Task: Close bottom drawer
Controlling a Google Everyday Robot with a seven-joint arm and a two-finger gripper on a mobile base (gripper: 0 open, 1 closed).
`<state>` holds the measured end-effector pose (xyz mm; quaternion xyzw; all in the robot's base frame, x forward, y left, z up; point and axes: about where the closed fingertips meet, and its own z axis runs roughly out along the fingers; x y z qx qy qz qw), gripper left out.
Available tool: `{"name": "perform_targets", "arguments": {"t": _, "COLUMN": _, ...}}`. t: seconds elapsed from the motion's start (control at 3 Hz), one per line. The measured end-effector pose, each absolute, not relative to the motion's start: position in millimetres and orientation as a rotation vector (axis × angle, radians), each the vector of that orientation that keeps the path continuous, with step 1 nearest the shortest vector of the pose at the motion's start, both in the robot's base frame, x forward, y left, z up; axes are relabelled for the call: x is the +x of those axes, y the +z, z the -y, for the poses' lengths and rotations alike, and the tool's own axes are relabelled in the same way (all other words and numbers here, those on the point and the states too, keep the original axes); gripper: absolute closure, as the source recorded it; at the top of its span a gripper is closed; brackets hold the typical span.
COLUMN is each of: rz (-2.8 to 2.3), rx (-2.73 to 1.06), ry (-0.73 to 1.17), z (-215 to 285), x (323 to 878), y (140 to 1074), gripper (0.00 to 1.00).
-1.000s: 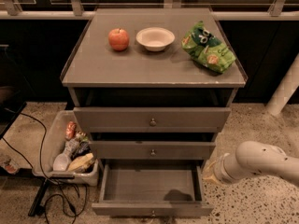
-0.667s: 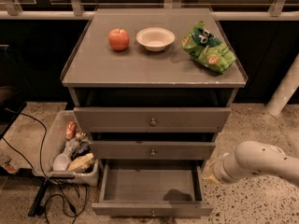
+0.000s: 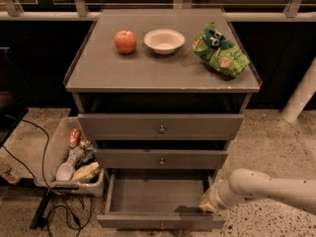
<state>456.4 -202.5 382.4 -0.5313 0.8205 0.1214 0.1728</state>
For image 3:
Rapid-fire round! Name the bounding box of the grey bottom drawer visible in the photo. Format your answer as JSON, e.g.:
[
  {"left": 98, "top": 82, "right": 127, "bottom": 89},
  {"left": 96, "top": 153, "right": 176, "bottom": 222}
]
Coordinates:
[{"left": 97, "top": 169, "right": 225, "bottom": 230}]

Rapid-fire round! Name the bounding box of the grey drawer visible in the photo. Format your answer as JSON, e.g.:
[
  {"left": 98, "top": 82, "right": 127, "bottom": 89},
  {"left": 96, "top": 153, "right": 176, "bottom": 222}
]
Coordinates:
[
  {"left": 95, "top": 149, "right": 228, "bottom": 170},
  {"left": 78, "top": 114, "right": 244, "bottom": 140},
  {"left": 97, "top": 169, "right": 225, "bottom": 230}
]

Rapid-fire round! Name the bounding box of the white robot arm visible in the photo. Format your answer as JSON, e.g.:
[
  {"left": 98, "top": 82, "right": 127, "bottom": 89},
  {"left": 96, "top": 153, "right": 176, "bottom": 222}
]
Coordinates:
[{"left": 198, "top": 169, "right": 316, "bottom": 215}]

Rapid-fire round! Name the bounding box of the grey middle drawer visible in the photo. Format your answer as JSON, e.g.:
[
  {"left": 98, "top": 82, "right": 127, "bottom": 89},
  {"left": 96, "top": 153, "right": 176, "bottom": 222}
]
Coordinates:
[{"left": 95, "top": 149, "right": 228, "bottom": 170}]

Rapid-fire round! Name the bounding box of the grey drawer cabinet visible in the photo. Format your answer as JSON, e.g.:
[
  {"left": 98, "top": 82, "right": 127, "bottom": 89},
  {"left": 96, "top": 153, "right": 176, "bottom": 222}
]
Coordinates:
[{"left": 63, "top": 8, "right": 263, "bottom": 180}]

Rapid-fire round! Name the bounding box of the grey top drawer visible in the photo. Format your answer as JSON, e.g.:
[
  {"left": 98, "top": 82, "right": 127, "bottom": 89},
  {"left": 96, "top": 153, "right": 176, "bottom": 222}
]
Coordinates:
[{"left": 78, "top": 114, "right": 244, "bottom": 140}]

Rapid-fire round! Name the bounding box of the white pillar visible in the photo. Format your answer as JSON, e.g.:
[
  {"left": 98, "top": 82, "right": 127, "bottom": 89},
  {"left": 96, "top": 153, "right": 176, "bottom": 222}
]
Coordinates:
[{"left": 281, "top": 57, "right": 316, "bottom": 122}]

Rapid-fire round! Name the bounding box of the yellow snack bag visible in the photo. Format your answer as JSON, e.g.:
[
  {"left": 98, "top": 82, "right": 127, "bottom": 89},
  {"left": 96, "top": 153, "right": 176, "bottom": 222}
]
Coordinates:
[{"left": 72, "top": 162, "right": 101, "bottom": 184}]

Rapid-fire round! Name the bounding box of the dark snack bag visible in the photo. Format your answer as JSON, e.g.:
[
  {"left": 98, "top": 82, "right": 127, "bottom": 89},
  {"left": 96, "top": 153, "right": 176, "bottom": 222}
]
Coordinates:
[{"left": 76, "top": 150, "right": 96, "bottom": 169}]

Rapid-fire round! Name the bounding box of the red snack packet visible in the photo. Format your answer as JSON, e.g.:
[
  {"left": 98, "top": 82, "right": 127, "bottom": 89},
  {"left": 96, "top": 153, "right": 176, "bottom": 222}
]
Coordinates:
[{"left": 69, "top": 128, "right": 81, "bottom": 148}]

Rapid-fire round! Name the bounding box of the white plastic bottle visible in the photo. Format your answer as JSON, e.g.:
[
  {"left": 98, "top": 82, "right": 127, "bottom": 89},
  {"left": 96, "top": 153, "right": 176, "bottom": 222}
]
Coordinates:
[{"left": 56, "top": 147, "right": 84, "bottom": 182}]

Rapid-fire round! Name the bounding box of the green chip bag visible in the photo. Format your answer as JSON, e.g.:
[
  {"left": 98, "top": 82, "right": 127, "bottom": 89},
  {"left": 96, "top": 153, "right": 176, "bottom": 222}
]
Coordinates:
[{"left": 192, "top": 23, "right": 250, "bottom": 78}]

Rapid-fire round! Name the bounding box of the clear plastic bin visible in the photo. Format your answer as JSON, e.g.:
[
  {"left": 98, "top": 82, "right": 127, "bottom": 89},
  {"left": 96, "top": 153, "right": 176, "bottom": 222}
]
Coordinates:
[{"left": 35, "top": 117, "right": 105, "bottom": 197}]

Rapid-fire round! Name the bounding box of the white bowl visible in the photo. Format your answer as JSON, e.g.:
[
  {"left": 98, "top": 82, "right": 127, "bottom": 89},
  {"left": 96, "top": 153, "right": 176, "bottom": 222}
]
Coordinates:
[{"left": 143, "top": 29, "right": 185, "bottom": 55}]

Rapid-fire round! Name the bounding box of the black stand base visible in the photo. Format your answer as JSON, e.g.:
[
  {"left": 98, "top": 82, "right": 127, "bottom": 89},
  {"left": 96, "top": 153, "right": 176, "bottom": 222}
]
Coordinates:
[{"left": 30, "top": 185, "right": 79, "bottom": 229}]

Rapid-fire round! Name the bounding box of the red apple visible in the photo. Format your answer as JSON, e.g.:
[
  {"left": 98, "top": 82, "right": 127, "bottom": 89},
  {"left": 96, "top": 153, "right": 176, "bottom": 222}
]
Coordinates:
[{"left": 115, "top": 30, "right": 137, "bottom": 54}]

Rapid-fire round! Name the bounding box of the white railing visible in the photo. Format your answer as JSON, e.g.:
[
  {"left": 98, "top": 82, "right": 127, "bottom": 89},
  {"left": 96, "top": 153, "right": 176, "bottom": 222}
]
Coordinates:
[{"left": 0, "top": 0, "right": 316, "bottom": 22}]

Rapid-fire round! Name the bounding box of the black cable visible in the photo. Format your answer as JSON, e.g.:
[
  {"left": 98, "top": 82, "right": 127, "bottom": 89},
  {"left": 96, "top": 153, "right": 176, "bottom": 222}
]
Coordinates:
[{"left": 0, "top": 114, "right": 95, "bottom": 237}]

